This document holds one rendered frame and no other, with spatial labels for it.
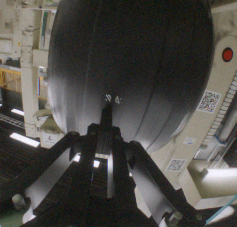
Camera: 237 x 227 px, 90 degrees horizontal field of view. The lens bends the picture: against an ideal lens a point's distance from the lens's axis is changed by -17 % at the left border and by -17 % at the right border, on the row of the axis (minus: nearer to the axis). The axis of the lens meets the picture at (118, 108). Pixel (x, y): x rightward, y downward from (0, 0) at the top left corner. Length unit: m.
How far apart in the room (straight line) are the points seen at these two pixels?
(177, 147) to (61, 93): 0.46
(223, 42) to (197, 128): 0.29
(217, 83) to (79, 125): 0.42
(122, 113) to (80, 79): 0.08
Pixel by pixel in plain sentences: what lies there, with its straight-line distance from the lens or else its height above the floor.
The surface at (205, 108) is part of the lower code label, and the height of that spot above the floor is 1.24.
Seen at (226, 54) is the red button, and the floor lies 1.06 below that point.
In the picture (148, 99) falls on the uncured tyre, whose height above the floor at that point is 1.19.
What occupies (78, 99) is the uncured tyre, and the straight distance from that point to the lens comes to 0.21.
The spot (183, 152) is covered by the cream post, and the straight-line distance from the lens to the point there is 0.60.
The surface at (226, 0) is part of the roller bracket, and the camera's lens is 0.46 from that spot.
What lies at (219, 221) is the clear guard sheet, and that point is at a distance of 0.89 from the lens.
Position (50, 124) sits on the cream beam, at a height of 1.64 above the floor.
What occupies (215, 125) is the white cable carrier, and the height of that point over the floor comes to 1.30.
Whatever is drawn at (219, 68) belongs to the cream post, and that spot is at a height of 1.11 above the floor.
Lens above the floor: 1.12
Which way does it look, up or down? 25 degrees up
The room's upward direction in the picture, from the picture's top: 167 degrees counter-clockwise
